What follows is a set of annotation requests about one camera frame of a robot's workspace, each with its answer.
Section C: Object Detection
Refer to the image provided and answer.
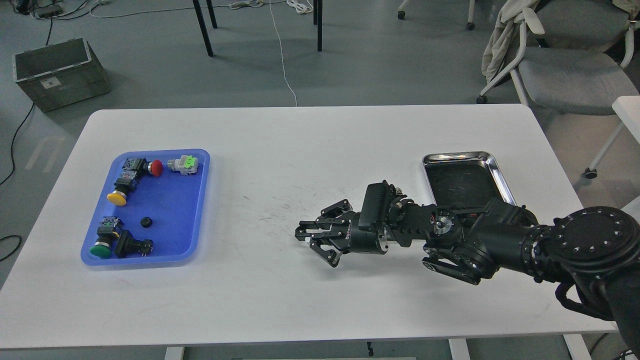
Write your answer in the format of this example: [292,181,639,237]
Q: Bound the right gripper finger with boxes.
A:
[309,237,351,268]
[295,199,356,240]

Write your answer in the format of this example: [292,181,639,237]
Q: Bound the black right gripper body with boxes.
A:
[345,212,389,255]

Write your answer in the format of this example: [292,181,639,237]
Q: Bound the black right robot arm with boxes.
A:
[294,196,639,354]

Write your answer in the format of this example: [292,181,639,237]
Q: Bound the stainless steel tray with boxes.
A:
[422,151,517,210]

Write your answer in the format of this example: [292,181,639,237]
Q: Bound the blue plastic tray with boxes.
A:
[80,148,211,270]

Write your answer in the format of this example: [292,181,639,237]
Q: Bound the red mushroom push button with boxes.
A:
[122,157,164,177]

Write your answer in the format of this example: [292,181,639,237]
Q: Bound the black table legs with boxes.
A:
[192,0,324,58]

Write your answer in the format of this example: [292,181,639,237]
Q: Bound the beige jacket on chair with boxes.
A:
[481,0,540,83]

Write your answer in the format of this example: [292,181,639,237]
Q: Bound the grey office chair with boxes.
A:
[476,0,639,116]

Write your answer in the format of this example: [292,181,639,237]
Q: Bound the grey plastic crate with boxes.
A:
[13,38,111,113]

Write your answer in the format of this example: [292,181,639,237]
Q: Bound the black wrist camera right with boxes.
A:
[358,180,397,233]

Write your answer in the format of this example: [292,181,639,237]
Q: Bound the grey green switch module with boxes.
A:
[166,155,199,176]

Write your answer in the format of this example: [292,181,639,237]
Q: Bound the black push button switch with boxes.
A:
[114,230,154,259]

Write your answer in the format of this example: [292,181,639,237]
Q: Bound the yellow push button switch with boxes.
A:
[106,170,140,207]

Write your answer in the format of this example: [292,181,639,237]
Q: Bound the white floor cable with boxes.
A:
[90,0,315,108]

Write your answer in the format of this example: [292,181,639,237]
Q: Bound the green push button switch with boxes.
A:
[89,216,123,259]

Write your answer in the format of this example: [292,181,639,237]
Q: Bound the black floor cable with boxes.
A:
[0,102,36,263]

